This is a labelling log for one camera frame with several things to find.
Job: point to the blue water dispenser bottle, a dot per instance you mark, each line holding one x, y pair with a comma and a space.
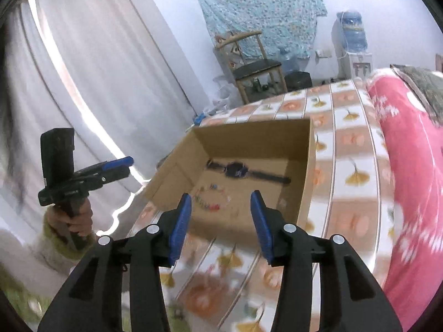
354, 33

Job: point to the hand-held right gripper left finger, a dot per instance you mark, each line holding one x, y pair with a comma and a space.
181, 221

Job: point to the pink white print blanket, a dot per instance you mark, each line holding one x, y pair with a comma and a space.
408, 179

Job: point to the white water dispenser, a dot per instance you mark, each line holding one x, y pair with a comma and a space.
356, 65

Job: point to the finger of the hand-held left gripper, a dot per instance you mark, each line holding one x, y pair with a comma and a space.
117, 163
107, 178

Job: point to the clear plastic bag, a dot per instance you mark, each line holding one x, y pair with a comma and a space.
223, 91

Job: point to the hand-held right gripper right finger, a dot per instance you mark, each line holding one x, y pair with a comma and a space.
261, 221

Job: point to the blue patterned wall cloth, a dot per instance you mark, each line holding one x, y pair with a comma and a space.
263, 7

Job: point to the person's left hand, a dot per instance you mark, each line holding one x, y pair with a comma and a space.
81, 224

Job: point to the black bin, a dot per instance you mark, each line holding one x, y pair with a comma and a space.
299, 80

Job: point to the grey patterned pillow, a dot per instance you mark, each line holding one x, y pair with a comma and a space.
422, 83

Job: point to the wooden chair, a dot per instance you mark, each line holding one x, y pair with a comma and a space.
258, 66

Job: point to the person's left forearm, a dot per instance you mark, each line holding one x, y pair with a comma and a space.
55, 249

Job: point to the brown cardboard box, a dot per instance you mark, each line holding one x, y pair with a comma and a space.
256, 145

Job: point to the white curtain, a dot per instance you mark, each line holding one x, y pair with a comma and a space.
103, 58

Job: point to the clear blue water jug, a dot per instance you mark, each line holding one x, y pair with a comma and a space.
289, 62

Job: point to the black wrist watch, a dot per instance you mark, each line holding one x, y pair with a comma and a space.
237, 169

